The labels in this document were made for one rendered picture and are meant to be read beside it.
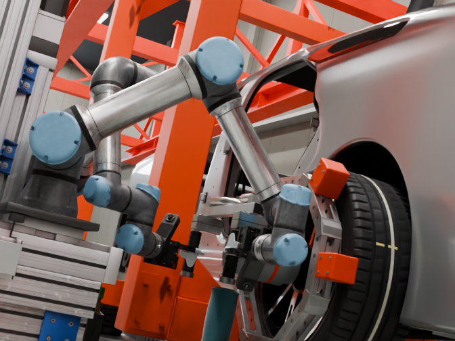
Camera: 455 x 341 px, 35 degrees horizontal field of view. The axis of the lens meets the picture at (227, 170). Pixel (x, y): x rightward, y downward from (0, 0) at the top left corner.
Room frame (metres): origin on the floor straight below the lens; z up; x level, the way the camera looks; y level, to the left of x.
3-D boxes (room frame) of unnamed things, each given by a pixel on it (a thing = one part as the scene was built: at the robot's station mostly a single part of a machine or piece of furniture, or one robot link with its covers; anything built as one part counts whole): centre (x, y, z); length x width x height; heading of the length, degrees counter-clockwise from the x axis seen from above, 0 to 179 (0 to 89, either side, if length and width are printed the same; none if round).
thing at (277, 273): (2.23, -0.16, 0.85); 0.21 x 0.14 x 0.14; 110
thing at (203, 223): (2.34, 0.03, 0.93); 0.09 x 0.05 x 0.05; 110
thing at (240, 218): (2.02, -0.09, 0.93); 0.09 x 0.05 x 0.05; 110
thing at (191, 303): (2.82, -0.13, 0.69); 0.52 x 0.17 x 0.35; 110
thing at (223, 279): (2.01, -0.06, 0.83); 0.04 x 0.04 x 0.16
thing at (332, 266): (1.96, -0.34, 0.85); 0.09 x 0.08 x 0.07; 20
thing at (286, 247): (1.73, -0.17, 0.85); 0.11 x 0.08 x 0.09; 21
